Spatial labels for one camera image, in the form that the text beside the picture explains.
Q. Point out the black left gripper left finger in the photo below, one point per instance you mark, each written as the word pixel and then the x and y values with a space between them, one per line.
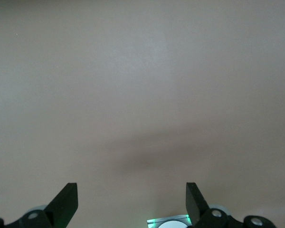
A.
pixel 61 206

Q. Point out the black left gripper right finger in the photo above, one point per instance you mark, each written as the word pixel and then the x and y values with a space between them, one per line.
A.
pixel 194 206

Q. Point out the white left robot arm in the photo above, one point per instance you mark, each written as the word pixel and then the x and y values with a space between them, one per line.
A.
pixel 172 225

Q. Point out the steel left arm base plate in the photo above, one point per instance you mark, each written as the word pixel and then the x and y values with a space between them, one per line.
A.
pixel 152 222

